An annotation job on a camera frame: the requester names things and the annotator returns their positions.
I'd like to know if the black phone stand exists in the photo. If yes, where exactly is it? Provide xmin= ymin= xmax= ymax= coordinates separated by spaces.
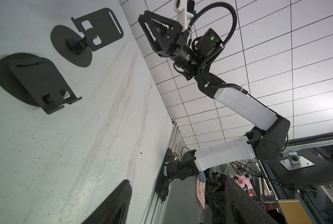
xmin=51 ymin=8 xmax=124 ymax=67
xmin=0 ymin=53 xmax=82 ymax=114

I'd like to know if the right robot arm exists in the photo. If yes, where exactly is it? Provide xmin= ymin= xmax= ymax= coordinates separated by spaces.
xmin=138 ymin=1 xmax=290 ymax=201

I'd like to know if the aluminium mounting rail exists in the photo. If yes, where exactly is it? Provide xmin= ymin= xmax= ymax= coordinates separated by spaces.
xmin=141 ymin=121 xmax=185 ymax=224

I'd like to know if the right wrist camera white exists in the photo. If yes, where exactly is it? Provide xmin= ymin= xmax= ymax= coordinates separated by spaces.
xmin=173 ymin=0 xmax=195 ymax=30

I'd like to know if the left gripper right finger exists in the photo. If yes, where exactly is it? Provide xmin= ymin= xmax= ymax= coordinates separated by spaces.
xmin=224 ymin=177 xmax=277 ymax=224

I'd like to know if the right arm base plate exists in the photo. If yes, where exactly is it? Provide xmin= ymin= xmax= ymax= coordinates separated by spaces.
xmin=155 ymin=148 xmax=179 ymax=202

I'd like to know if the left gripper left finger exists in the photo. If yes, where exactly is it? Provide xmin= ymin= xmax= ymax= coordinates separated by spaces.
xmin=82 ymin=180 xmax=132 ymax=224

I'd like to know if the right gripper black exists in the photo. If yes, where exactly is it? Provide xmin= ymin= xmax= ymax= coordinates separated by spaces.
xmin=138 ymin=11 xmax=200 ymax=70

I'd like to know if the camera mount plate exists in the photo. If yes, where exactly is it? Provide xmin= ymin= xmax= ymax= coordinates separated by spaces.
xmin=279 ymin=152 xmax=315 ymax=171

